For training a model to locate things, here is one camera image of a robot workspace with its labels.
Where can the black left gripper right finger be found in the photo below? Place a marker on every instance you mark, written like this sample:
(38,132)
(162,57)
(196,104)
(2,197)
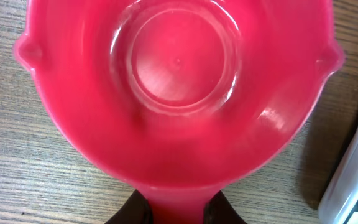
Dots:
(219,211)

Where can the pink plastic scoop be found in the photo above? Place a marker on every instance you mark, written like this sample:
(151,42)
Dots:
(179,98)

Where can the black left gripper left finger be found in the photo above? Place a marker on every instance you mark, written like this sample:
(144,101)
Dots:
(136,210)

